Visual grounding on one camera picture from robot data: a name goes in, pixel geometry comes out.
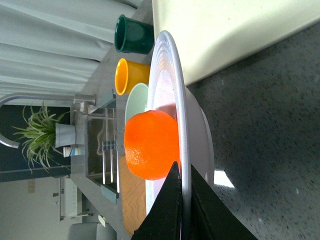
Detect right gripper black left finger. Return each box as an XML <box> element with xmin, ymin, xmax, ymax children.
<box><xmin>132</xmin><ymin>161</ymin><xmax>182</xmax><ymax>240</ymax></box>

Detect yellow mug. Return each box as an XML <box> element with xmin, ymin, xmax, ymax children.
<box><xmin>114</xmin><ymin>58</ymin><xmax>151</xmax><ymax>96</ymax></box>

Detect wooden cutting board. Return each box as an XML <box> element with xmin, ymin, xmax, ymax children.
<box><xmin>119</xmin><ymin>154</ymin><xmax>147</xmax><ymax>236</ymax></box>

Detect steel sink basin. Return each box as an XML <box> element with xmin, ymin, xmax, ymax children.
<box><xmin>71</xmin><ymin>108</ymin><xmax>117</xmax><ymax>189</ymax></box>

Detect white curtain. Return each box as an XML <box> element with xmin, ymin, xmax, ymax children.
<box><xmin>0</xmin><ymin>0</ymin><xmax>141</xmax><ymax>96</ymax></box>

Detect green sink drying rack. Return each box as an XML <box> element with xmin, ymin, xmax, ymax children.
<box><xmin>100</xmin><ymin>89</ymin><xmax>120</xmax><ymax>204</ymax></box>

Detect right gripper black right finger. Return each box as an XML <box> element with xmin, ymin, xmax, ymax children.
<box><xmin>191</xmin><ymin>166</ymin><xmax>256</xmax><ymax>240</ymax></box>

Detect potted green plant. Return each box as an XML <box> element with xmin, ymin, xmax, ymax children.
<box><xmin>14</xmin><ymin>103</ymin><xmax>70</xmax><ymax>173</ymax></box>

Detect beige bear serving tray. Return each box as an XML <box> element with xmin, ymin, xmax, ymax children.
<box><xmin>152</xmin><ymin>0</ymin><xmax>320</xmax><ymax>85</ymax></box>

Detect orange mandarin fruit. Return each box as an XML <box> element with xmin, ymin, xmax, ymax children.
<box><xmin>124</xmin><ymin>110</ymin><xmax>181</xmax><ymax>181</ymax></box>

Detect white round deep plate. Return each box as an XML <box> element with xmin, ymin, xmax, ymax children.
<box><xmin>146</xmin><ymin>30</ymin><xmax>215</xmax><ymax>240</ymax></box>

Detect steel faucet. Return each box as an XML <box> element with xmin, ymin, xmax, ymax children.
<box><xmin>0</xmin><ymin>92</ymin><xmax>97</xmax><ymax>150</ymax></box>

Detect dark green mug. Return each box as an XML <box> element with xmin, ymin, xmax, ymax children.
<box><xmin>114</xmin><ymin>14</ymin><xmax>155</xmax><ymax>55</ymax></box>

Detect small white printed cup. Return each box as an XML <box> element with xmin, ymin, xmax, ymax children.
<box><xmin>63</xmin><ymin>146</ymin><xmax>85</xmax><ymax>158</ymax></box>

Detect light green bowl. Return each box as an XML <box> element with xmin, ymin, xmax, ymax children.
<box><xmin>124</xmin><ymin>83</ymin><xmax>149</xmax><ymax>124</ymax></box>

